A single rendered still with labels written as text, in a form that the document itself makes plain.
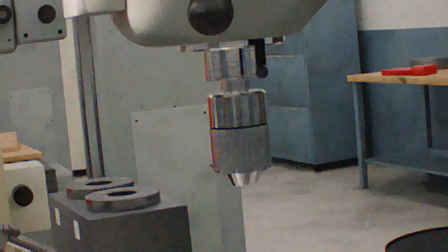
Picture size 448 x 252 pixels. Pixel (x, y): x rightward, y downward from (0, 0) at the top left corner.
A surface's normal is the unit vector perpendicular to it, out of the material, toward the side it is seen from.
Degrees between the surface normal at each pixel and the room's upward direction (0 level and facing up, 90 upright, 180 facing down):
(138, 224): 90
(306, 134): 90
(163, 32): 136
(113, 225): 90
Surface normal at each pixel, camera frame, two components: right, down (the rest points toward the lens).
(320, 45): 0.41, 0.06
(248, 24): 0.39, 0.60
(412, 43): -0.91, 0.12
